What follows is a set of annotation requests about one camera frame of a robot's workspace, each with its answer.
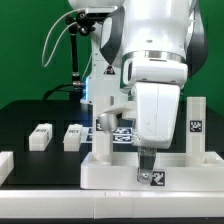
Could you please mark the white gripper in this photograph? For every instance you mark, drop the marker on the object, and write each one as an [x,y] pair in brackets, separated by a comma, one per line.
[154,84]

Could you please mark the white desk top tray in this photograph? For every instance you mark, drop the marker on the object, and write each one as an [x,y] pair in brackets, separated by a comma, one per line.
[170,173]

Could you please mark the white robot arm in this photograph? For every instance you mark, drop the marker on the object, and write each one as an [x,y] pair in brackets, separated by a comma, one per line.
[156,45]

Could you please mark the fiducial marker sheet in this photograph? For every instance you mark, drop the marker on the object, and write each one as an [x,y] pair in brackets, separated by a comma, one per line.
[122,135]

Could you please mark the white left barrier block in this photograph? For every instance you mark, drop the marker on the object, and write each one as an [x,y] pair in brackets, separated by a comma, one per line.
[6,165]

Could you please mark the white front barrier wall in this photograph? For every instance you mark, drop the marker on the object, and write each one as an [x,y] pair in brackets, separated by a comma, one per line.
[108,204]

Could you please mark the silver depth camera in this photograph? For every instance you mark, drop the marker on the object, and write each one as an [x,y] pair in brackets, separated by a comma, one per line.
[98,14]

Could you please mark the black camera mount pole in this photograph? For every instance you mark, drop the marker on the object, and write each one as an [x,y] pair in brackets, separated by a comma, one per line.
[75,50]

